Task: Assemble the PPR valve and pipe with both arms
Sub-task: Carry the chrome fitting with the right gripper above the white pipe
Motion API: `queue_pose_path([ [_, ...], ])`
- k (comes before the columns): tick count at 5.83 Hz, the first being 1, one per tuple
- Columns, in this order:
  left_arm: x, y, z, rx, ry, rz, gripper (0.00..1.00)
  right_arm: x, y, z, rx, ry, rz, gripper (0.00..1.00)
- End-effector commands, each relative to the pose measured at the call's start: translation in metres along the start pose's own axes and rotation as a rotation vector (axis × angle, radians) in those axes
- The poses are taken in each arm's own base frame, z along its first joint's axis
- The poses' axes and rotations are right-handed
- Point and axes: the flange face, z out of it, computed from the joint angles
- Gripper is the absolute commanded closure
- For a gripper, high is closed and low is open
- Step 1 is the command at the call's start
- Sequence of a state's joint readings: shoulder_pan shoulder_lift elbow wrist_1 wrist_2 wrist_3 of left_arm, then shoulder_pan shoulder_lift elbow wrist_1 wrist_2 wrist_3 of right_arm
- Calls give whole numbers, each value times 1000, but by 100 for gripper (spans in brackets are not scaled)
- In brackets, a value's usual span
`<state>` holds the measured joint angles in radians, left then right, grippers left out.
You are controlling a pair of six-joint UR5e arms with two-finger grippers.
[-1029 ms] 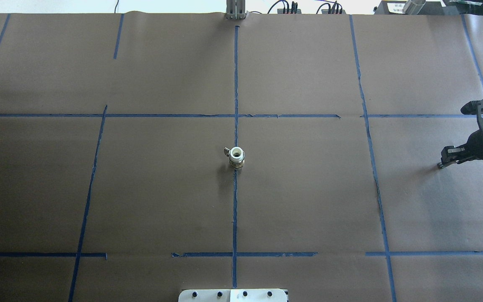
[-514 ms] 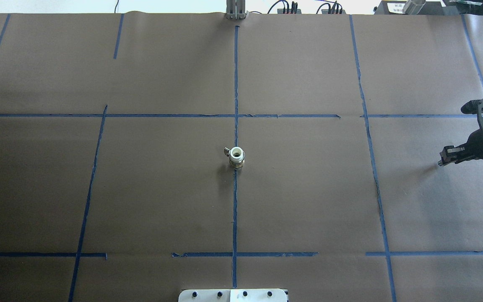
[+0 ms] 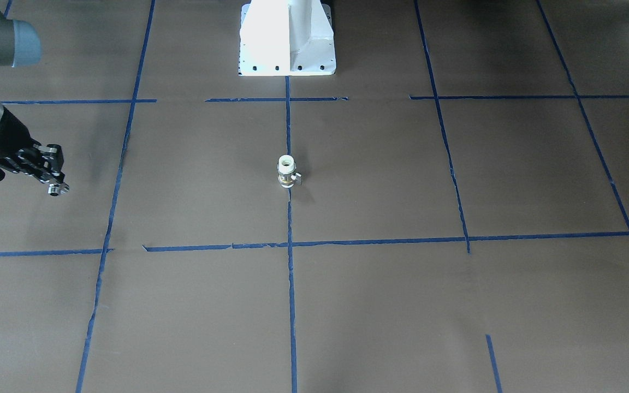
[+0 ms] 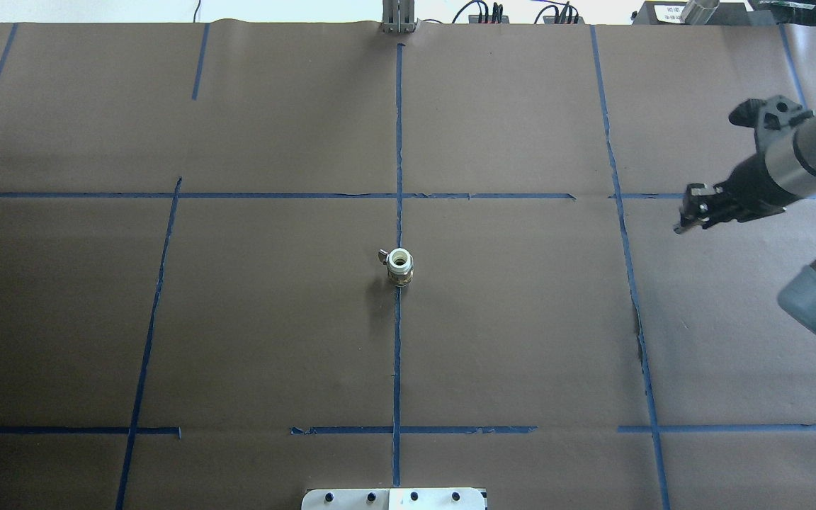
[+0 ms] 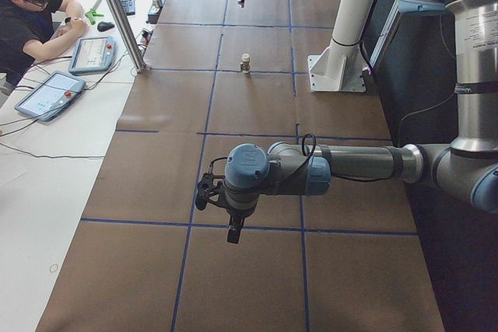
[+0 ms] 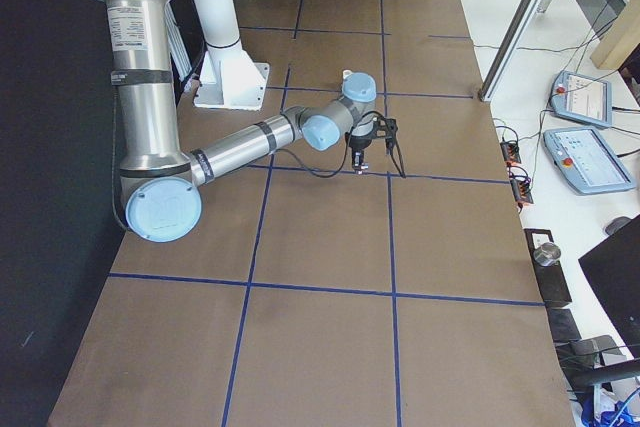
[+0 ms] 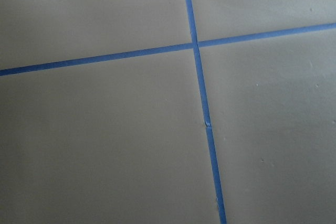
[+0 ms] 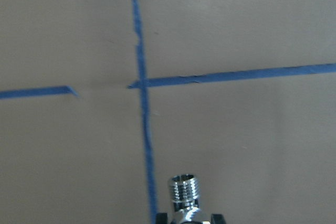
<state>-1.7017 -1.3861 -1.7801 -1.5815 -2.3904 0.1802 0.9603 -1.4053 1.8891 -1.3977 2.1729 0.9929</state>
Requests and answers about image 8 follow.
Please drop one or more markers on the chrome tee pipe fitting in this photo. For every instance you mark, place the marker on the chrome tee pipe fitting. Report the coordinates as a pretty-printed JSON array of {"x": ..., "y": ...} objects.
[{"x": 185, "y": 198}]

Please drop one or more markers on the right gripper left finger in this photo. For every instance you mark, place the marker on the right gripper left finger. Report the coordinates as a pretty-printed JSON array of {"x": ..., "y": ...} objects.
[{"x": 162, "y": 218}]

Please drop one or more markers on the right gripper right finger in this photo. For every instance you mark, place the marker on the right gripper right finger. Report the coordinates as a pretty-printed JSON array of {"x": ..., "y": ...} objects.
[{"x": 217, "y": 219}]

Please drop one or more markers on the brown paper table cover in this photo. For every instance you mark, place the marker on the brown paper table cover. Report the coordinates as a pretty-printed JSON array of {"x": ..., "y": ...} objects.
[{"x": 226, "y": 89}]

